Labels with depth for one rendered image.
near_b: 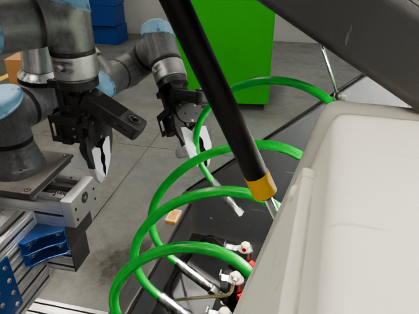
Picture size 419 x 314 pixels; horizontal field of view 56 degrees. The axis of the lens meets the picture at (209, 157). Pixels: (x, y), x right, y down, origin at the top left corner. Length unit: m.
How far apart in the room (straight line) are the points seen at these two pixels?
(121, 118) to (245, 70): 3.38
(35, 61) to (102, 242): 1.54
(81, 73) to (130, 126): 0.12
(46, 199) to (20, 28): 0.64
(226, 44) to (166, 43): 3.05
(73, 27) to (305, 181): 0.54
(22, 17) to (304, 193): 0.54
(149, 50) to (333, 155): 0.80
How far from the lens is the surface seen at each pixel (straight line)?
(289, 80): 0.66
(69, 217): 1.17
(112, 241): 2.52
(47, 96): 1.22
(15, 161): 1.19
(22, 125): 1.16
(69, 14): 0.67
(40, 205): 1.20
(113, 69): 0.91
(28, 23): 0.66
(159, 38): 0.94
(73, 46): 0.68
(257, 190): 0.30
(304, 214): 0.17
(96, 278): 2.32
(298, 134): 0.98
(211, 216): 1.17
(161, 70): 0.91
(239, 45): 3.97
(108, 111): 0.70
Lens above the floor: 1.63
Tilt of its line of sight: 30 degrees down
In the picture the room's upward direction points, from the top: straight up
